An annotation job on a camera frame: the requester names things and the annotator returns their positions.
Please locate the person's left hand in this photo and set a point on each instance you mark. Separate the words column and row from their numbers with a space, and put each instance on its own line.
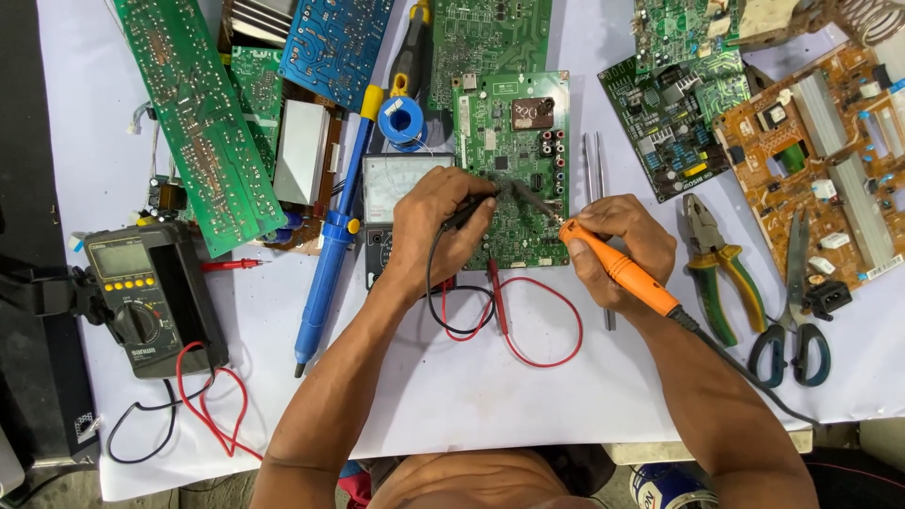
column 424, row 226

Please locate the person's right hand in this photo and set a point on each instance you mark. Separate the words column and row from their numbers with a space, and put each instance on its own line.
column 636, row 240

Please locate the orange soldering iron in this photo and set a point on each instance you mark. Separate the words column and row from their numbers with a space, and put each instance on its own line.
column 629, row 276

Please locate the black multimeter probe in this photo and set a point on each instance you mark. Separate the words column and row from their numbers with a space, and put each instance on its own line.
column 468, row 210

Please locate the black analog multimeter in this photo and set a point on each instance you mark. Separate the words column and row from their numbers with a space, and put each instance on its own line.
column 385, row 187

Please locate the steel tweezers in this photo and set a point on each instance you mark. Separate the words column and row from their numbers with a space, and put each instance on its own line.
column 599, row 169

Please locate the blue desoldering pump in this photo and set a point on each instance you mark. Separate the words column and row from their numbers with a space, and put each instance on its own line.
column 332, row 240

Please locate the dark green circuit board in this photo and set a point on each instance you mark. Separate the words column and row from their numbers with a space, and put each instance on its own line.
column 672, row 127

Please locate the green main circuit board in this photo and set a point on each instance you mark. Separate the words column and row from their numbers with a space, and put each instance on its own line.
column 512, row 145

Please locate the brown board with metal heatsink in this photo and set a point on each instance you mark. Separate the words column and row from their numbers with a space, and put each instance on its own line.
column 304, row 152

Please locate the white table sheet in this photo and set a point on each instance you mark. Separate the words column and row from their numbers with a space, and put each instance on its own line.
column 438, row 396

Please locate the short red multimeter probe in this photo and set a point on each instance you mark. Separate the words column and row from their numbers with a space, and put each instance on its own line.
column 230, row 265

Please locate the black power socket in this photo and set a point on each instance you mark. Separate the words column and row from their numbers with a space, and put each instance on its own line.
column 827, row 298

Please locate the blue circuit board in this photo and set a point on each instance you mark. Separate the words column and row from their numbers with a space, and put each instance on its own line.
column 336, row 46

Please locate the large green circuit board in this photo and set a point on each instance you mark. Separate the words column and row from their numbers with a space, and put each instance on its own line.
column 488, row 35

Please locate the orange brown power circuit board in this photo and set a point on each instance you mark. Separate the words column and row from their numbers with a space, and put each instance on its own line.
column 827, row 162

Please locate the small green circuit board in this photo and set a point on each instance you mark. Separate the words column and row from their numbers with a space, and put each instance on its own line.
column 256, row 92

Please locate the green board with white parts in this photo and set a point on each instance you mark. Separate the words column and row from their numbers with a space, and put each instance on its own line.
column 682, row 28

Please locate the long green circuit board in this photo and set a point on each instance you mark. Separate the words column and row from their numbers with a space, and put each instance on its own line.
column 205, row 134

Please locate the blue white can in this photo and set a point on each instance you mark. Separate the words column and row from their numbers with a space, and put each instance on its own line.
column 668, row 489

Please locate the person's bare torso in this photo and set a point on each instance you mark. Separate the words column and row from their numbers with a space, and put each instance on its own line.
column 481, row 481

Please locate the finned metal heatsink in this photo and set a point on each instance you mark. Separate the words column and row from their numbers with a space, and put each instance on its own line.
column 258, row 18

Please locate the dark digital multimeter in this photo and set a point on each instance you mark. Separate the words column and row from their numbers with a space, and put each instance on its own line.
column 152, row 297

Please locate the coiled soldering iron stand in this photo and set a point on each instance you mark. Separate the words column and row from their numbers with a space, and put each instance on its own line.
column 873, row 18

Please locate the black box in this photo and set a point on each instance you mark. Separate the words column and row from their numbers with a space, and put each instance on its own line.
column 35, row 367

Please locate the black clamp mount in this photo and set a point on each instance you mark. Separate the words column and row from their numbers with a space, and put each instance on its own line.
column 49, row 293

